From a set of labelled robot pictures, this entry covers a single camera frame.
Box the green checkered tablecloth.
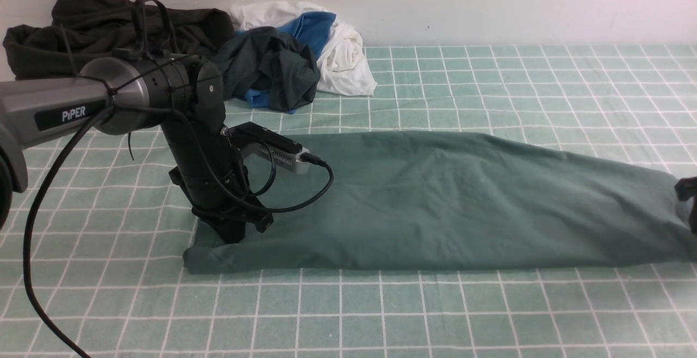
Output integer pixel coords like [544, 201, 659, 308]
[32, 45, 696, 357]

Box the white crumpled garment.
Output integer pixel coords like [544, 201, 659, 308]
[230, 1, 377, 96]

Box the dark teal crumpled garment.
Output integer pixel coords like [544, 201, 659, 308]
[211, 26, 321, 113]

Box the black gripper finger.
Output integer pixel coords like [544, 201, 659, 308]
[675, 177, 697, 233]

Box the black camera cable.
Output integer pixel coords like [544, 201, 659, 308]
[22, 105, 334, 358]

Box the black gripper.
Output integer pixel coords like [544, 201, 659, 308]
[169, 167, 274, 244]

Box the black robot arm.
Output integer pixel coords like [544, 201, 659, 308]
[2, 57, 695, 267]

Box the blue crumpled garment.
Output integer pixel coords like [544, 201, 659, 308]
[234, 11, 336, 114]

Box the dark olive crumpled garment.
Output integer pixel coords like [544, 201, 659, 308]
[2, 0, 236, 80]

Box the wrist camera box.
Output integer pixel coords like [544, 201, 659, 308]
[221, 122, 310, 175]

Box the green long-sleeved shirt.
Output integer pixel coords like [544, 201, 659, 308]
[182, 131, 695, 275]

